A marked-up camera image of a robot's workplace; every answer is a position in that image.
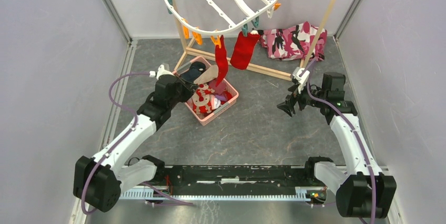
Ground red white patterned Christmas sock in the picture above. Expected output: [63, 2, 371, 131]
[192, 84, 220, 114]

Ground red sock with white pompom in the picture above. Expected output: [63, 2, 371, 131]
[230, 30, 260, 70]

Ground white round clip hanger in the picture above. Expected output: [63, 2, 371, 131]
[163, 0, 280, 44]

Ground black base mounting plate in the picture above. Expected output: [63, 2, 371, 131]
[149, 165, 325, 197]

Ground pink perforated plastic basket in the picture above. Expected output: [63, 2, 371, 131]
[173, 56, 239, 126]

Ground plain red sock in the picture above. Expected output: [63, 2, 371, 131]
[215, 36, 229, 85]

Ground pink camouflage cloth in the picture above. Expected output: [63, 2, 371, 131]
[258, 22, 319, 60]

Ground beige sock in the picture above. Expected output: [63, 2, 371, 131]
[194, 65, 219, 85]

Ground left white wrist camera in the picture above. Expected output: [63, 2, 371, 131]
[149, 63, 174, 80]

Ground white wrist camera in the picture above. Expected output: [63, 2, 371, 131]
[291, 67, 310, 94]
[149, 63, 174, 80]

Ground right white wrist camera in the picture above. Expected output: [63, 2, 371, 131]
[291, 67, 310, 94]

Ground maroon purple sock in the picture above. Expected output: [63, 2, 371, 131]
[208, 79, 227, 95]

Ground wooden rack frame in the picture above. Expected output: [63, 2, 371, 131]
[160, 0, 349, 82]

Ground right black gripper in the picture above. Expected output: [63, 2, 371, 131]
[277, 78, 328, 118]

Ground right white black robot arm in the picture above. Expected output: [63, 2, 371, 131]
[277, 68, 397, 223]

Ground black sock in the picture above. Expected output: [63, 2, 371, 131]
[180, 62, 206, 83]

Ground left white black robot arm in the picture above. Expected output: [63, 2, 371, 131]
[73, 74, 198, 215]

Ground white toothed cable rail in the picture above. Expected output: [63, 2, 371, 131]
[118, 187, 311, 201]

